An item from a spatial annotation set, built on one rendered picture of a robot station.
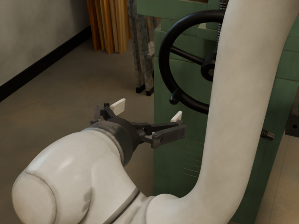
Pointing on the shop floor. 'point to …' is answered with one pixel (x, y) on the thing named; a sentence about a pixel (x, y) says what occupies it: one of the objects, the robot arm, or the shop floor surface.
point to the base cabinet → (253, 182)
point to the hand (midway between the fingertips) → (149, 111)
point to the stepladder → (147, 53)
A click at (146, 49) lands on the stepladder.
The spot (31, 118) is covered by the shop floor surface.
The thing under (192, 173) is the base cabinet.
